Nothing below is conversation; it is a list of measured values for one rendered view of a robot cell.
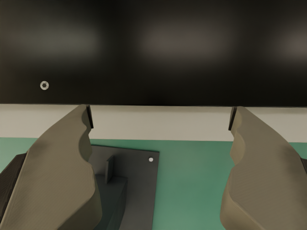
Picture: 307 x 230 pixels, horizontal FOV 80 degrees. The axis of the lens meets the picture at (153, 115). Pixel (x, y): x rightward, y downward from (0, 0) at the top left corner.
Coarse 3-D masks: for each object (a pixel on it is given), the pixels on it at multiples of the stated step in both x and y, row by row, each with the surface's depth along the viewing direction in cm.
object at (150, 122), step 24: (0, 120) 22; (24, 120) 22; (48, 120) 22; (96, 120) 22; (120, 120) 22; (144, 120) 21; (168, 120) 21; (192, 120) 21; (216, 120) 21; (264, 120) 21; (288, 120) 21
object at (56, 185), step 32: (64, 128) 9; (32, 160) 7; (64, 160) 7; (32, 192) 6; (64, 192) 6; (96, 192) 6; (0, 224) 5; (32, 224) 5; (64, 224) 5; (96, 224) 7
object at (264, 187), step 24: (240, 120) 10; (240, 144) 8; (264, 144) 8; (288, 144) 8; (240, 168) 7; (264, 168) 7; (288, 168) 7; (240, 192) 6; (264, 192) 6; (288, 192) 6; (240, 216) 6; (264, 216) 5; (288, 216) 5
